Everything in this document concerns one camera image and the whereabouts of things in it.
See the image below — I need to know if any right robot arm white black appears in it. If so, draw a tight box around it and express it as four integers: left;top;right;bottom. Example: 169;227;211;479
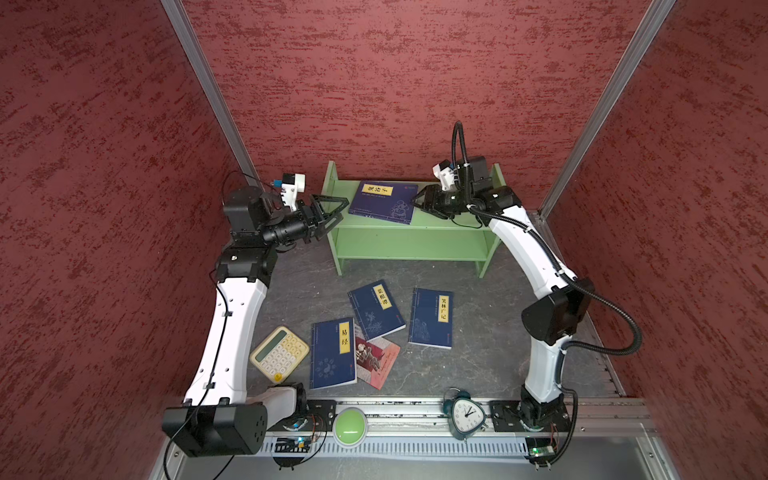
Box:
412;157;593;431

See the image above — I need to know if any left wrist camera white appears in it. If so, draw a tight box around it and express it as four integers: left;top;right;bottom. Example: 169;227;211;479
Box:
272;173;306;212

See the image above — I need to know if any blue book centre yellow label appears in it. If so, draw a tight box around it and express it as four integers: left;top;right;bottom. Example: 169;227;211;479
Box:
348;280;406;341

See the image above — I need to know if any teal triangular alarm clock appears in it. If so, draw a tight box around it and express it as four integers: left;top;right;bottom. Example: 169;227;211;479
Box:
442;387;487;441

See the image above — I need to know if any left small circuit board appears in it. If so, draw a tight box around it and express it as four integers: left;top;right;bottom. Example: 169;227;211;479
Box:
272;437;313;469

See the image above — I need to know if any blue book Xiaolin Guangji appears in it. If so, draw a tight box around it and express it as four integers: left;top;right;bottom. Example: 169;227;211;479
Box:
408;288;454;349

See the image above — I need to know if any cream yellow calculator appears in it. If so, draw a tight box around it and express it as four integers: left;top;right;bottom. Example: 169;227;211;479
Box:
249;326;310;384

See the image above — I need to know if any green wooden two-tier shelf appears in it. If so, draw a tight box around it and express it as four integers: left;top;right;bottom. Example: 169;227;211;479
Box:
318;160;515;279

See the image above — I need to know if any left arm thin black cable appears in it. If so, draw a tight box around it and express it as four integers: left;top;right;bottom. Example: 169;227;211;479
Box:
161;172;283;480

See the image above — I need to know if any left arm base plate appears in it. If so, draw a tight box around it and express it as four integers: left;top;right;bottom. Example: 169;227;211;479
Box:
268;399;337;434

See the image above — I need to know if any green round push button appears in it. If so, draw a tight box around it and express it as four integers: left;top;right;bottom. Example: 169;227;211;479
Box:
333;407;368;449

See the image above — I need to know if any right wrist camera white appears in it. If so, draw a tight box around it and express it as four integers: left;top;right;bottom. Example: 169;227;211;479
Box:
432;160;458;192

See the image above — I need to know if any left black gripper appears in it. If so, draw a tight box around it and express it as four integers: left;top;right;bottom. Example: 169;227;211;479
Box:
261;194;349;247

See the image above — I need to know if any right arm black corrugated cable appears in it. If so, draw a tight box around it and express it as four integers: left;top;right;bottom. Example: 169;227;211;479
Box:
451;121;643;466

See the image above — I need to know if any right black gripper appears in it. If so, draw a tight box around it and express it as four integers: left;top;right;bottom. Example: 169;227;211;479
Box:
411;183;476;218

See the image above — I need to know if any blue book Yijing yellow label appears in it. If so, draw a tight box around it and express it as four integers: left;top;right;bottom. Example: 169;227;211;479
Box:
310;317;357;390

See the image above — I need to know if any blue book Guiguzi yellow label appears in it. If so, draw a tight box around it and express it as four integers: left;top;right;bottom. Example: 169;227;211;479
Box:
348;181;419;225

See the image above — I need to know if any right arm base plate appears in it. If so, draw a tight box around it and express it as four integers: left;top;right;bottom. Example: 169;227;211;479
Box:
488;400;571;434

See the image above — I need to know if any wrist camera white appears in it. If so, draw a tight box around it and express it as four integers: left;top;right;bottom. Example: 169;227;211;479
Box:
272;173;306;212
432;160;458;192

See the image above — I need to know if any small circuit board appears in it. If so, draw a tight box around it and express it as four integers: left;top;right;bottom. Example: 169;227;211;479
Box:
525;437;558;466
272;437;313;469

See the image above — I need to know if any right small circuit board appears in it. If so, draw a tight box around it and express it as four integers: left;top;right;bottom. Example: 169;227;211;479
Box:
525;437;558;466

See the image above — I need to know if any red magazine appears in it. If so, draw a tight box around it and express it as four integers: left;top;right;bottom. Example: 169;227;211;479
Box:
354;325;401;390

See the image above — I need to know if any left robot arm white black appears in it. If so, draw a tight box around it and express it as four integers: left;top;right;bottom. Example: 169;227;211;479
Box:
162;186;349;457

